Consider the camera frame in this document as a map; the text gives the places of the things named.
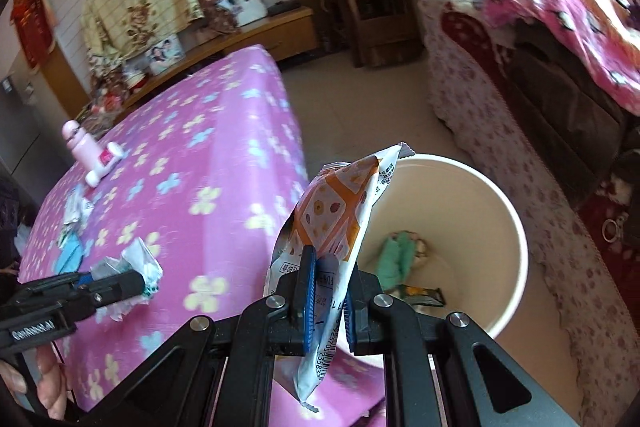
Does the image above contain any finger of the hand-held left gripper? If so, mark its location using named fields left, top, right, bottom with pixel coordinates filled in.
left=75, top=269, right=144, bottom=314
left=19, top=273, right=94, bottom=304

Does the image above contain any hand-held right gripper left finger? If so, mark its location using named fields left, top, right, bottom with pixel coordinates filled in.
left=89, top=246, right=321, bottom=427

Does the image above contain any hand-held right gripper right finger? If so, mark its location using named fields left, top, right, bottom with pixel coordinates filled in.
left=343, top=266, right=577, bottom=427

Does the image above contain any white and green tissue pack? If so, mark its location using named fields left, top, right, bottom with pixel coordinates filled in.
left=92, top=238, right=165, bottom=323

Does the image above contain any teal green cloth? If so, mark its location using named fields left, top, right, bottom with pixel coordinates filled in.
left=380, top=231, right=418, bottom=288

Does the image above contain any orange and white snack packet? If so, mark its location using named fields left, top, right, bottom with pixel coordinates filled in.
left=264, top=142, right=416, bottom=413

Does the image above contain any white trash bin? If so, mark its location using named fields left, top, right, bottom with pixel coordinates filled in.
left=357, top=152, right=530, bottom=342

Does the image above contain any person's left hand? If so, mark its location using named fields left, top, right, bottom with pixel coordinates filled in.
left=0, top=348, right=69, bottom=422

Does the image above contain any white and blue carton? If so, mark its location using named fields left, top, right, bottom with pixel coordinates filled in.
left=52, top=232, right=86, bottom=275

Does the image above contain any crumpled white tissue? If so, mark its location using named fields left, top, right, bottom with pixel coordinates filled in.
left=62, top=187, right=96, bottom=238

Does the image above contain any white bottle with magenta label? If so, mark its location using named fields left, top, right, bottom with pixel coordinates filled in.
left=84, top=143, right=126, bottom=188

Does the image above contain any pink bottle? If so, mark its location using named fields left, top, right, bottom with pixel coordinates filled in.
left=61, top=119, right=96, bottom=168

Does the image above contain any framed couple photo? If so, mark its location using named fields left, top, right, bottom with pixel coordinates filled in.
left=147, top=34, right=183, bottom=75

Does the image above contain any floral covered sofa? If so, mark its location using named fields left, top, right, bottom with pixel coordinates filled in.
left=417, top=0, right=640, bottom=413

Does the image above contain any red hanging decoration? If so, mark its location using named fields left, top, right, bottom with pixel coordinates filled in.
left=12, top=0, right=54, bottom=68

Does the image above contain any wooden cabinet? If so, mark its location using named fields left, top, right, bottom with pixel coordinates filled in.
left=120, top=7, right=321, bottom=108

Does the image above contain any white wedding photo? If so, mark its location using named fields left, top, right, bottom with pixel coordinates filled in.
left=220, top=0, right=268, bottom=28

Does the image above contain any pink printed blanket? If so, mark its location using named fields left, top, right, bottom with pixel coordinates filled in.
left=485, top=0, right=640, bottom=115

